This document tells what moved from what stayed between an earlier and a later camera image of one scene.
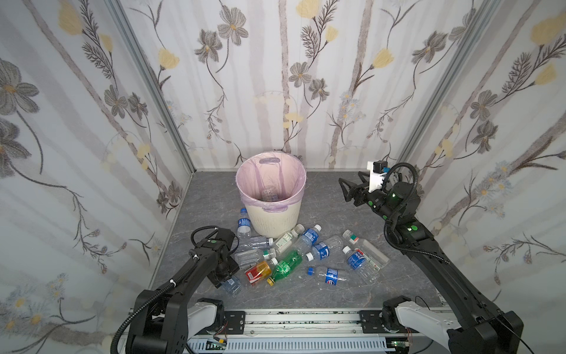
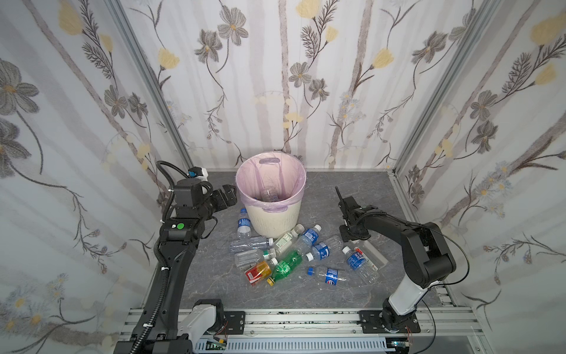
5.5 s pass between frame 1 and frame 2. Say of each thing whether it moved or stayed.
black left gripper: moved
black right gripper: moved
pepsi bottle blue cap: stayed
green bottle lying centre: stayed
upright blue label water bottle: stayed
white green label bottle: stayed
